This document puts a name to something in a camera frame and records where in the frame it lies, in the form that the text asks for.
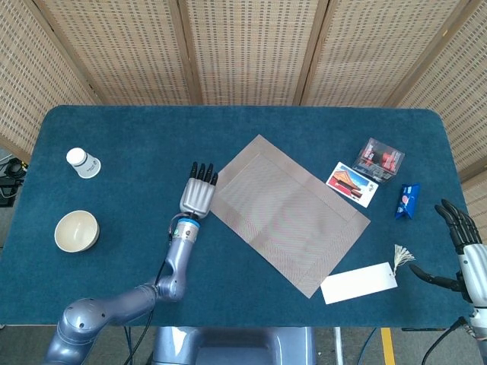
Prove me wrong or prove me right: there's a small white ceramic bowl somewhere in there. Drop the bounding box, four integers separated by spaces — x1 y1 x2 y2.
54 210 100 253

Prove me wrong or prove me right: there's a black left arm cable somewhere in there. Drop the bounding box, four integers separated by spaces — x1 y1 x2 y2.
127 224 180 365

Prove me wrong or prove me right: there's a white paper tag with tassel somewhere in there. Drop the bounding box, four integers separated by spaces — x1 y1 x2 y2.
320 244 415 306

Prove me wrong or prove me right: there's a blue-grey robot torso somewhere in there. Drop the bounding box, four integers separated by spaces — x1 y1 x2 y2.
151 326 317 365

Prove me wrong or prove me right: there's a woven grey placemat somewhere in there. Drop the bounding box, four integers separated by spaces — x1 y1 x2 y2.
209 134 371 300

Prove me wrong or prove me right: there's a blue cable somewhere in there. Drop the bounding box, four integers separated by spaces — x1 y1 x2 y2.
123 326 134 365
361 327 378 365

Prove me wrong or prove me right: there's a black equipment with cables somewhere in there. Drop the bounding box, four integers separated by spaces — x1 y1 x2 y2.
0 157 28 208

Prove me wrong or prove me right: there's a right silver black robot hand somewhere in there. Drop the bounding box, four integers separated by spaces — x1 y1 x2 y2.
409 198 487 305

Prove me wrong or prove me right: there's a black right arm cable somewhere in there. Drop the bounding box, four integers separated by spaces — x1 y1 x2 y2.
422 317 467 365

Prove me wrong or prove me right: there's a white metal post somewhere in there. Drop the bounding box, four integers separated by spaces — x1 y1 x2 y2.
333 326 345 365

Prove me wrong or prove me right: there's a blue carpet table cover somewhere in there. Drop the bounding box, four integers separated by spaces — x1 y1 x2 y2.
0 104 487 330

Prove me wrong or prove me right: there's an upturned white paper cup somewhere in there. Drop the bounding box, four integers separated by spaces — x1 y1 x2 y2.
65 147 102 179

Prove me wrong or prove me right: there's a blue cookie snack packet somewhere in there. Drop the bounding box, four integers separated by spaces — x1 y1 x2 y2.
394 182 421 221

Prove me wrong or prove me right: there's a postcard with red palace picture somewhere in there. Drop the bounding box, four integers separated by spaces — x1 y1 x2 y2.
325 161 380 208

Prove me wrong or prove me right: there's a woven bamboo screen panel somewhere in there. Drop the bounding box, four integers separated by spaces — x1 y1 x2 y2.
177 0 330 107
395 0 487 267
0 0 98 160
33 0 202 106
300 0 473 108

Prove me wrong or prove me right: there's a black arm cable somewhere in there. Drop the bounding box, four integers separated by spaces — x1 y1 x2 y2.
422 317 467 365
127 224 180 365

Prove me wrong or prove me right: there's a clear box with red-black print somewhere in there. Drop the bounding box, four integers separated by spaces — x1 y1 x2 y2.
352 137 406 185

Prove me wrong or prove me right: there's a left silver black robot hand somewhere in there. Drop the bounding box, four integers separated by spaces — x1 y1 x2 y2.
179 161 219 220

